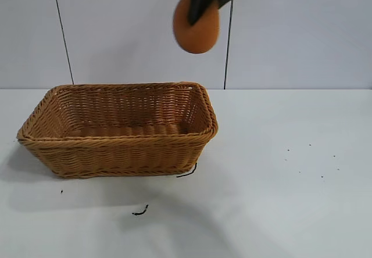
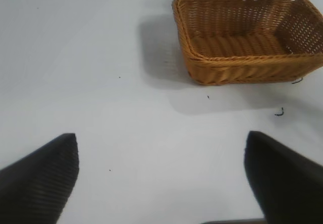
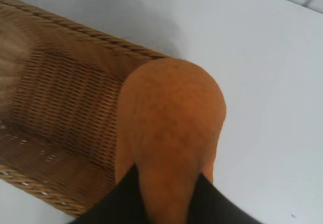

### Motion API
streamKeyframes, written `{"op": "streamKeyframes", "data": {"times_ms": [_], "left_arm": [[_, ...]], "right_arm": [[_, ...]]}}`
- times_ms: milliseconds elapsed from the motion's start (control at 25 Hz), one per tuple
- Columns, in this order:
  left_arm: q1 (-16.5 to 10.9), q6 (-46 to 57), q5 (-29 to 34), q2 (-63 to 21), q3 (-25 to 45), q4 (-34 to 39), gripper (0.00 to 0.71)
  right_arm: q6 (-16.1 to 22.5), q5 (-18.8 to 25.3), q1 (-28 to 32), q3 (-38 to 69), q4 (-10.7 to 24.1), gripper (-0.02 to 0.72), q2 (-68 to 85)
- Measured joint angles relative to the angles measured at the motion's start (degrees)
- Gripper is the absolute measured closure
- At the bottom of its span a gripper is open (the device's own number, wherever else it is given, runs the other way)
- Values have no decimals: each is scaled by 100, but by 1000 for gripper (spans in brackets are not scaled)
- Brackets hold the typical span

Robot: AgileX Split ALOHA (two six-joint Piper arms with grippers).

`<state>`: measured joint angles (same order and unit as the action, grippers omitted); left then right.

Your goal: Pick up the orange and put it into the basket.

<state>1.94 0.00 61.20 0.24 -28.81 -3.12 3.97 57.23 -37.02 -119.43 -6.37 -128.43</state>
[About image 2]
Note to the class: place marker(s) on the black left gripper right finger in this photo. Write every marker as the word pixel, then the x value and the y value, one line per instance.
pixel 285 181

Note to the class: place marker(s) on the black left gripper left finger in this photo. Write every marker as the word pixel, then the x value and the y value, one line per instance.
pixel 38 181

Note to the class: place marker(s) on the brown woven wicker basket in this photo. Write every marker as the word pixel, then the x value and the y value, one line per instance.
pixel 242 50

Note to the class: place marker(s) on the short black thread scrap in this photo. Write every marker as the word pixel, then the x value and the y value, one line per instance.
pixel 279 113

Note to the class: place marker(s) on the long black thread scrap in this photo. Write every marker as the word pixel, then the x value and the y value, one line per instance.
pixel 297 81

